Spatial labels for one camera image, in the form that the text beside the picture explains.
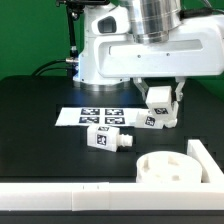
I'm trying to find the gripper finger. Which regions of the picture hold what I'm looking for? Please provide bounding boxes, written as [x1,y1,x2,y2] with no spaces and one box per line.
[133,78,149,100]
[173,77,186,102]

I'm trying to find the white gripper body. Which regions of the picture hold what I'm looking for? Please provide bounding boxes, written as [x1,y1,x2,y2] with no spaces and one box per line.
[92,8,224,78]

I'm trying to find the white round stool seat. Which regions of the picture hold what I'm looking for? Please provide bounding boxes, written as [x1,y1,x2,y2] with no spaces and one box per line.
[136,151,202,184]

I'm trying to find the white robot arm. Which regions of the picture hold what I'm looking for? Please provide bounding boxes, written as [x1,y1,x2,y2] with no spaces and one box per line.
[73,0,224,98]

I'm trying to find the white marker sheet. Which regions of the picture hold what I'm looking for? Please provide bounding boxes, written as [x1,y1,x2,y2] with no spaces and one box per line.
[55,107,141,126]

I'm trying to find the white L-shaped fence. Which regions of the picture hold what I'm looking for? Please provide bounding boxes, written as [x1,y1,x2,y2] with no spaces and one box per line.
[0,140,224,211]

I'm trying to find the black camera stand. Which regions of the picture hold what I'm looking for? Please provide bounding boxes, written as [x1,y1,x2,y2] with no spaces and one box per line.
[55,0,110,77]

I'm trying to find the black cables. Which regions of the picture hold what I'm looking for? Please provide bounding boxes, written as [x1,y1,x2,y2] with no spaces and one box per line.
[31,59,73,77]

